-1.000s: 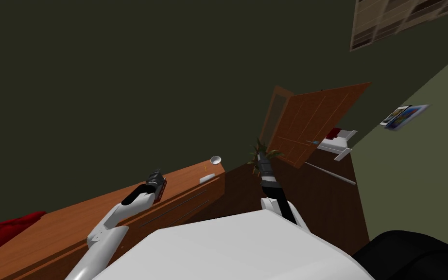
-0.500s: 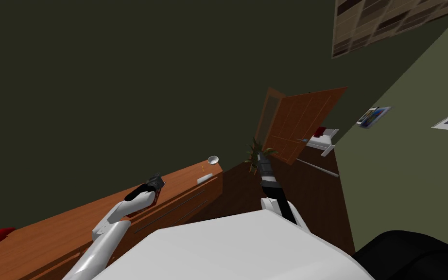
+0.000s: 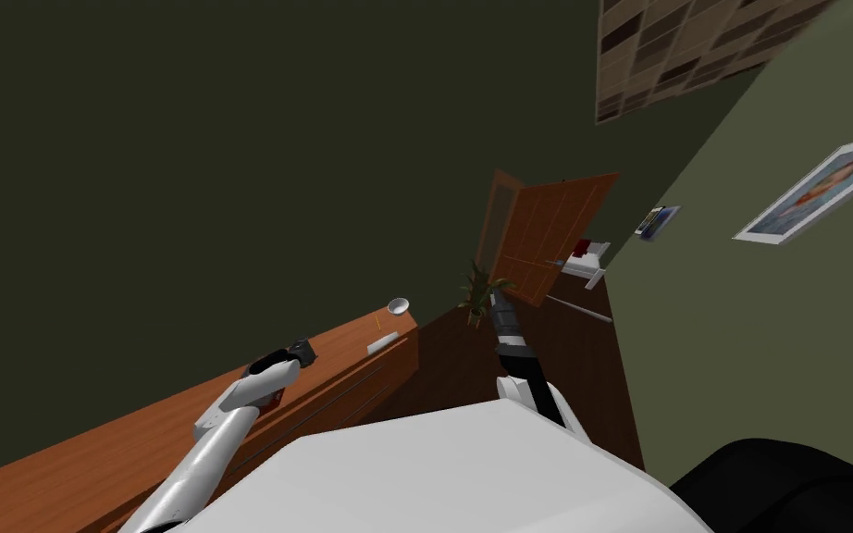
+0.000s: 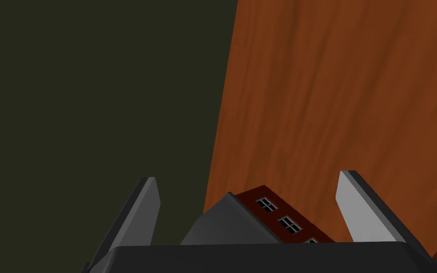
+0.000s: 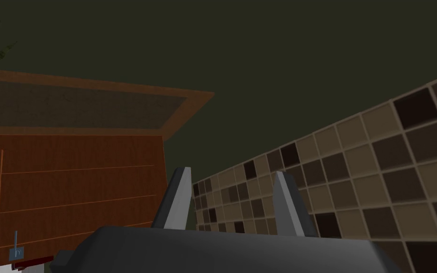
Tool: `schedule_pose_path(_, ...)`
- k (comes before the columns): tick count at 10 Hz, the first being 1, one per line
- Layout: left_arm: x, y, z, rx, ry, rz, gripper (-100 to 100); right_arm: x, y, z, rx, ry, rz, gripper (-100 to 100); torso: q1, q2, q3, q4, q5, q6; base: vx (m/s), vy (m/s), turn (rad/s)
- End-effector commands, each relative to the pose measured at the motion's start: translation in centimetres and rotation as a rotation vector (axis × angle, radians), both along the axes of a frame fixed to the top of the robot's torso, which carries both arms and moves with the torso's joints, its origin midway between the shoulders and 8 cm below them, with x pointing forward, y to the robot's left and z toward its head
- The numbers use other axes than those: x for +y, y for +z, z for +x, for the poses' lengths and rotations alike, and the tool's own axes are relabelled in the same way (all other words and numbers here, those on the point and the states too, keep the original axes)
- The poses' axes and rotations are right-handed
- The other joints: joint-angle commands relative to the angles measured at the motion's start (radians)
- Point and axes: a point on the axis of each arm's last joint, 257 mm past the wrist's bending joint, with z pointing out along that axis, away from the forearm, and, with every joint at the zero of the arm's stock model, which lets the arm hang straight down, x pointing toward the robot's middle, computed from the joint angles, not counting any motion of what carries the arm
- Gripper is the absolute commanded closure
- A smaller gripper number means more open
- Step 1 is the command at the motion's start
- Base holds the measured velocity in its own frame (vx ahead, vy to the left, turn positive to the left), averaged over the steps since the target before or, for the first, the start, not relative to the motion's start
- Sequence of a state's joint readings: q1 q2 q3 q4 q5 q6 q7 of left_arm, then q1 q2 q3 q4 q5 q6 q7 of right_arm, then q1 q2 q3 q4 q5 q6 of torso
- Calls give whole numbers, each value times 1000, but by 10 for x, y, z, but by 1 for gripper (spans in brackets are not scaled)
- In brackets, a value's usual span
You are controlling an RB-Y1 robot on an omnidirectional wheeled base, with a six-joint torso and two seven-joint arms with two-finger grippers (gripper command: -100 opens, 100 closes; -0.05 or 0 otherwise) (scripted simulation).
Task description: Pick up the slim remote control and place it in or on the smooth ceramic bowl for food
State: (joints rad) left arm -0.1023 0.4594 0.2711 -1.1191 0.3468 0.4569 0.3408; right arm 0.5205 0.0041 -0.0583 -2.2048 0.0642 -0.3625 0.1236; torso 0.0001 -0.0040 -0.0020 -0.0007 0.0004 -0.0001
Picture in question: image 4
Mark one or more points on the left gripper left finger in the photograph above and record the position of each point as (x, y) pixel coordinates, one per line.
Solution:
(139, 220)

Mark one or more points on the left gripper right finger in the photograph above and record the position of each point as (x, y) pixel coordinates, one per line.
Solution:
(366, 216)

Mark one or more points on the grey house-shaped box, red roof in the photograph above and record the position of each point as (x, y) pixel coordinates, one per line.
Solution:
(226, 223)

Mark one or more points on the brown wooden table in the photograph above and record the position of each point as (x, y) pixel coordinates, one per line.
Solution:
(317, 94)

